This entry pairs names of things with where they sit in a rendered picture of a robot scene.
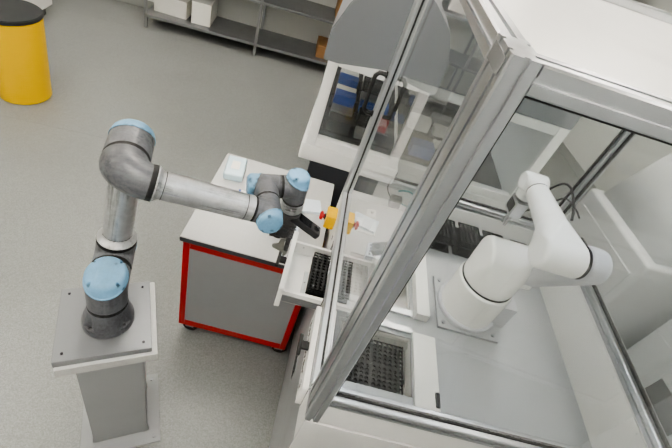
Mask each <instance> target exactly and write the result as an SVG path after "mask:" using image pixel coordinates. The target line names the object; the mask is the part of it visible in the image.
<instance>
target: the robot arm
mask: <svg viewBox="0 0 672 448"><path fill-rule="evenodd" d="M155 144H156V140H155V134H154V132H153V130H152V129H151V128H150V127H149V126H148V125H147V124H145V123H143V122H141V121H139V120H135V119H123V120H120V121H117V122H115V123H114V124H113V125H112V127H111V128H110V129H109V131H108V136H107V139H106V142H105V144H104V147H103V150H102V153H101V155H100V158H99V169H100V172H101V174H102V176H103V178H104V179H105V180H106V181H107V182H108V186H107V195H106V204H105V213H104V221H103V227H101V228H100V229H99V230H98V232H97V234H96V243H95V250H94V254H93V258H92V261H91V263H90V264H89V265H88V266H87V268H86V269H85V271H84V275H83V280H82V283H83V288H84V293H85V301H86V306H85V309H84V311H83V313H82V316H81V323H82V328H83V330H84V332H85V333H86V334H87V335H89V336H91V337H93V338H96V339H110V338H114V337H117V336H119V335H121V334H123V333H124V332H126V331H127V330H128V329H129V328H130V327H131V325H132V324H133V322H134V318H135V309H134V306H133V304H132V303H131V301H130V300H129V297H128V287H129V280H130V275H131V270H132V265H133V260H134V255H135V251H136V248H137V238H138V237H137V233H136V231H135V230H134V225H135V219H136V213H137V207H138V201H139V199H140V200H144V201H149V202H151V201H153V200H156V199H158V200H162V201H166V202H170V203H174V204H179V205H183V206H187V207H191V208H195V209H200V210H204V211H208V212H212V213H216V214H221V215H225V216H229V217H233V218H237V219H241V220H246V221H250V222H254V223H256V225H257V227H258V229H259V230H260V231H261V232H263V233H267V234H269V236H273V237H275V238H279V239H280V238H281V239H280V241H279V242H278V243H273V244H272V247H273V248H275V249H277V250H279V251H281V252H282V253H283V254H282V256H285V255H286V254H287V252H288V248H289V245H290V241H291V239H292V238H293V234H294V231H295V228H296V227H297V226H298V227H299V228H300V229H302V230H303V231H304V232H306V233H307V234H308V235H310V236H311V237H312V238H314V239H317V238H318V237H319V236H320V231H321V228H320V227H319V226H318V225H317V224H315V223H314V222H313V221H311V220H310V219H309V218H307V217H306V216H305V215H303V214H302V213H301V212H302V210H303V206H304V203H305V199H306V195H307V192H308V190H309V185H310V178H311V177H310V175H309V173H308V172H307V171H306V170H304V169H301V168H294V169H290V170H289V171H288V173H287V175H277V174H264V173H250V174H249V175H248V176H247V182H246V193H244V192H240V191H237V190H233V189H229V188H226V187H222V186H218V185H215V184H211V183H207V182H204V181H200V180H196V179H192V178H189V177H185V176H181V175H178V174H174V173H170V172H167V171H164V170H163V168H162V166H160V165H156V164H153V163H151V161H152V155H153V150H154V146H155ZM280 198H281V199H282V200H281V203H280ZM284 242H285V244H284Z"/></svg>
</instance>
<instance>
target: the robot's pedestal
mask: <svg viewBox="0 0 672 448"><path fill-rule="evenodd" d="M150 302H151V332H152V352H146V353H140V354H134V355H128V356H122V357H116V358H110V359H104V360H98V361H92V362H85V363H79V364H73V365H67V366H61V367H55V368H53V372H54V375H55V377H60V376H66V375H72V374H76V376H77V380H78V384H79V387H80V391H81V395H82V398H83V402H84V405H83V418H82V431H81V444H80V448H136V447H140V446H144V445H148V444H152V443H156V442H160V418H159V394H158V373H156V374H151V375H146V364H145V362H146V361H152V360H157V359H158V350H157V326H156V302H155V283H154V282H150Z"/></svg>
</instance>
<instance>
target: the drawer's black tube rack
mask: <svg viewBox="0 0 672 448"><path fill-rule="evenodd" d="M320 255H322V256H320ZM318 256H319V258H318V263H317V268H316V269H315V267H313V269H314V270H316V273H315V278H314V283H313V285H312V283H309V284H310V285H312V286H313V288H312V289H308V288H307V286H308V282H307V286H306V291H305V294H308V295H312V296H316V297H320V298H324V292H325V286H326V280H327V274H328V269H329V263H330V261H328V260H330V258H329V257H331V256H329V255H325V254H322V253H319V255H318ZM324 256H326V257H324ZM320 257H321V258H322V259H321V258H320ZM324 259H326V260H324Z"/></svg>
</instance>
